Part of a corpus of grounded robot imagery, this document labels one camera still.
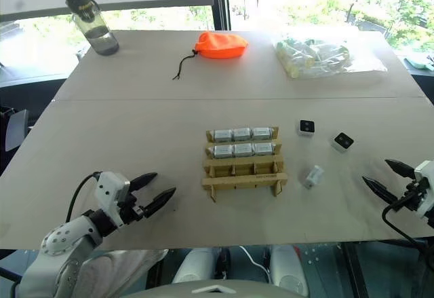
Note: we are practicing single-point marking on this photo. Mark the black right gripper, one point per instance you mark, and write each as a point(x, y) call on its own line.
point(408, 198)

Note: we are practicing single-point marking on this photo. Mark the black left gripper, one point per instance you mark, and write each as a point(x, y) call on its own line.
point(130, 208)

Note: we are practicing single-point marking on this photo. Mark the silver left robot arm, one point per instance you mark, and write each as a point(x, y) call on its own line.
point(64, 237)

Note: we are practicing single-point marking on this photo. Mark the wooden slotted rack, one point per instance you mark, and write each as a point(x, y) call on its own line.
point(244, 176)

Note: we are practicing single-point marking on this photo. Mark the white left robot thigh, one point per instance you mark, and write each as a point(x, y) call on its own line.
point(195, 265)

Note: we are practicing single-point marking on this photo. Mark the white robot thigh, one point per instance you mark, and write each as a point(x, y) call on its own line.
point(288, 267)
point(195, 265)

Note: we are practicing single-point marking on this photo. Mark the pale green tray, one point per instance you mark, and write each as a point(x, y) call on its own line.
point(418, 63)

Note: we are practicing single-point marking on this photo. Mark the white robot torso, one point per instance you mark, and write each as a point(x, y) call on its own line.
point(217, 291)

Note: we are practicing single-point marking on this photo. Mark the white right robot thigh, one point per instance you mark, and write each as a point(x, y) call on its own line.
point(288, 267)

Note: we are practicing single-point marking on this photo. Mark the clear plastic bag with tubes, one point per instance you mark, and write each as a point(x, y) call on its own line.
point(315, 57)

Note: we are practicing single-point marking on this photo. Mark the grey chair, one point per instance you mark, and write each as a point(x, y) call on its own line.
point(17, 130)

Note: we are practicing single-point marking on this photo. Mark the clear water bottle black lid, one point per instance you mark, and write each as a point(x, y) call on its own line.
point(98, 30)

